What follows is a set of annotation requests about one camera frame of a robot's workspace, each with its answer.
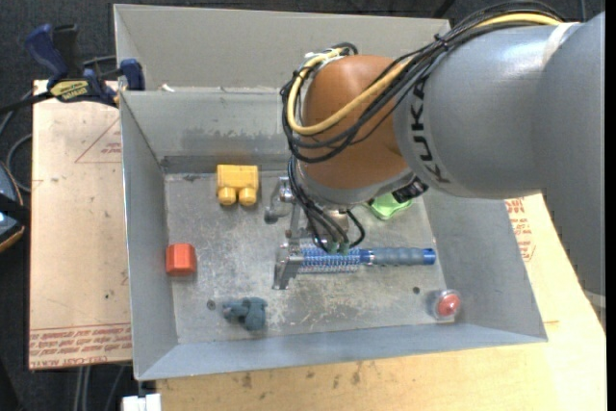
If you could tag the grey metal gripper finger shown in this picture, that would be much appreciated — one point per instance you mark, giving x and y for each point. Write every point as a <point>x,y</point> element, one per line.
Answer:
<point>272,213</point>
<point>285,267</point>

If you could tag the yellow two-barrel toy block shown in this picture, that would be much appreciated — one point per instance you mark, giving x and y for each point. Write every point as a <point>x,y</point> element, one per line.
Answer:
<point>237,184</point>

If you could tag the grey metal bin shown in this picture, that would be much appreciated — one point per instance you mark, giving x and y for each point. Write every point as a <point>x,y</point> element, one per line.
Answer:
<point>231,245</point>

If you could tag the light green block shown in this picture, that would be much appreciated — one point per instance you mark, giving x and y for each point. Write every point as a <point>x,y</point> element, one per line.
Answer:
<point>387,208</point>

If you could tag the grey-blue toy animal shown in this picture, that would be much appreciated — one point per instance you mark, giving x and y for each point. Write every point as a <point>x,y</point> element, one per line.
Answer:
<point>248,313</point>

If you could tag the blue bottle brush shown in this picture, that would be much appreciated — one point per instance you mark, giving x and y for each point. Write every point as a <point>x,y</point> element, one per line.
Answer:
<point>399,256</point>

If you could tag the red-orange hexagonal block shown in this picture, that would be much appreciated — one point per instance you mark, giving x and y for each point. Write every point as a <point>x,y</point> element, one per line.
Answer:
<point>180,259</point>

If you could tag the clear cap with red centre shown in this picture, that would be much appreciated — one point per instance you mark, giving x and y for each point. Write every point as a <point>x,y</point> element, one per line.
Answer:
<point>447,304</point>

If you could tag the brown cardboard board, red print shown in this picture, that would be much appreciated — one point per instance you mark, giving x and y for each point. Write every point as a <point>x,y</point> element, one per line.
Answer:
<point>77,216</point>

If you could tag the black cylinder on white bracket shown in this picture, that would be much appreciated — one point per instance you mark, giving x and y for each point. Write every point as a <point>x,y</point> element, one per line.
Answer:
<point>409,191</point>

